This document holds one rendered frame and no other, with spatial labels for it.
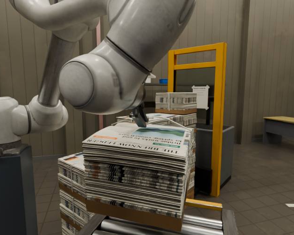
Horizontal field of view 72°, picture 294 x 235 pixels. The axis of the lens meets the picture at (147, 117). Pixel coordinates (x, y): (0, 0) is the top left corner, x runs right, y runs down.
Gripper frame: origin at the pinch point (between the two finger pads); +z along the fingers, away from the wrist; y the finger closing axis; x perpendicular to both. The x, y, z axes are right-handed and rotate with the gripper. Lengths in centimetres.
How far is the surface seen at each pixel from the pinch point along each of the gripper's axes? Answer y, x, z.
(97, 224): 49, -17, -2
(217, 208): 45, 26, 20
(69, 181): 57, -66, 44
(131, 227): 48.9, -4.4, 0.2
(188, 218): 48, 15, 13
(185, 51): -68, -14, 197
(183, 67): -48, -15, 199
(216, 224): 48, 26, 12
